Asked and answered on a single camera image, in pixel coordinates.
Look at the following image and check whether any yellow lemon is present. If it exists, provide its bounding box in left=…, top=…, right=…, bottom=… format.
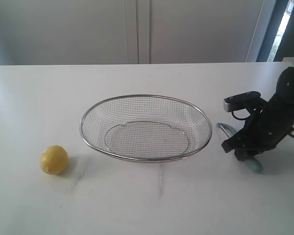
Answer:
left=40, top=145, right=69, bottom=175

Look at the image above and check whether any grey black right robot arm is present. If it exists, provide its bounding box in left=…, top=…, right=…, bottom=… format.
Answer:
left=222, top=67, right=294, bottom=161

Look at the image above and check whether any teal handled peeler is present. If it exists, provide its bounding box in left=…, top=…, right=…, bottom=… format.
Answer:
left=216, top=123, right=263, bottom=173

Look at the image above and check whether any oval wire mesh basket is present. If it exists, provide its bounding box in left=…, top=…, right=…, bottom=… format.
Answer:
left=79, top=94, right=212, bottom=163

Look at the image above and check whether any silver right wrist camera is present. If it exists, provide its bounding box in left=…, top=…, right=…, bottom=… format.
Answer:
left=223, top=91, right=261, bottom=113

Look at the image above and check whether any dark window frame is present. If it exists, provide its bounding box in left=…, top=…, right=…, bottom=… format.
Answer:
left=256, top=0, right=294, bottom=62

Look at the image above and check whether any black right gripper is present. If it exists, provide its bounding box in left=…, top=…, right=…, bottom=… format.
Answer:
left=221, top=93, right=294, bottom=162

